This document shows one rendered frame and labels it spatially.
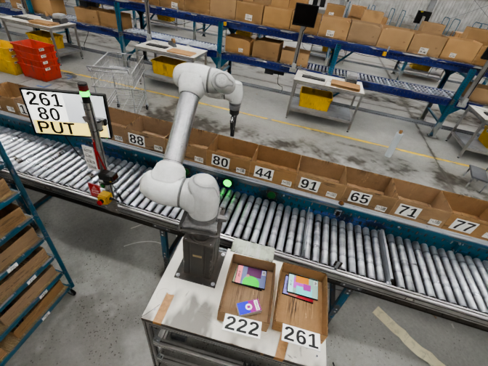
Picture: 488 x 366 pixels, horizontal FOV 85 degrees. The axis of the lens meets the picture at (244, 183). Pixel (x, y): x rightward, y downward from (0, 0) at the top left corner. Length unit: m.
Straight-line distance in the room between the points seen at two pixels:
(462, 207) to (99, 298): 3.12
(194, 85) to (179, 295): 1.17
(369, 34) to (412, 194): 4.28
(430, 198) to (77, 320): 3.03
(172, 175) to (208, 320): 0.82
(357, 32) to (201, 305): 5.75
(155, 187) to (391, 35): 5.78
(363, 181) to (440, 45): 4.52
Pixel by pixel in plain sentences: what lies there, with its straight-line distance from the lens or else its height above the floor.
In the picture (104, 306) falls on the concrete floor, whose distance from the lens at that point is 2.65.
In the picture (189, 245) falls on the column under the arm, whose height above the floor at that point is 1.04.
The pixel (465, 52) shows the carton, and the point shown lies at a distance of 6.90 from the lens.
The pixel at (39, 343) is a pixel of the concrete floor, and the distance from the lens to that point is 2.68.
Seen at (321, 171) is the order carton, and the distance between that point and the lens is 2.50.
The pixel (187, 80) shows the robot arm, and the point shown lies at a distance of 1.48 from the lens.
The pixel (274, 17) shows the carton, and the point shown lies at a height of 1.57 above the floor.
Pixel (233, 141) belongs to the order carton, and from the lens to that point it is 2.50.
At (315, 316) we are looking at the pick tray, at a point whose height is 0.76.
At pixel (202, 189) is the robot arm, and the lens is 1.24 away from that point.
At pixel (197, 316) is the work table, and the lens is 1.66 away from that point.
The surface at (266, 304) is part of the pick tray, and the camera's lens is 1.72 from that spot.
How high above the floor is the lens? 2.27
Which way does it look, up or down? 39 degrees down
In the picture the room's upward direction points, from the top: 9 degrees clockwise
